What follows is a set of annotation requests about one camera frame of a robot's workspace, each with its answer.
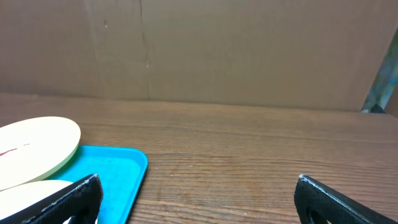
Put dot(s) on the white plate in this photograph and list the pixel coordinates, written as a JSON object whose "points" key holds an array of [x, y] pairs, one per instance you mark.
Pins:
{"points": [[22, 196]]}

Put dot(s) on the yellow-green rimmed plate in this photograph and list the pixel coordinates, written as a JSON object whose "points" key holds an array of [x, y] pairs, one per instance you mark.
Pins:
{"points": [[33, 149]]}

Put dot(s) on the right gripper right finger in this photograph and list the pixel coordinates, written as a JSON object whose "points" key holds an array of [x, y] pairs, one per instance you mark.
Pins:
{"points": [[317, 203]]}

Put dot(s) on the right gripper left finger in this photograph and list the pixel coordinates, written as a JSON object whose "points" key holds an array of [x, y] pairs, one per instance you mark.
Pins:
{"points": [[78, 203]]}

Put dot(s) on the teal plastic tray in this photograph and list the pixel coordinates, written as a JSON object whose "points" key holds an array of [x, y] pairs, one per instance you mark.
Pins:
{"points": [[121, 172]]}

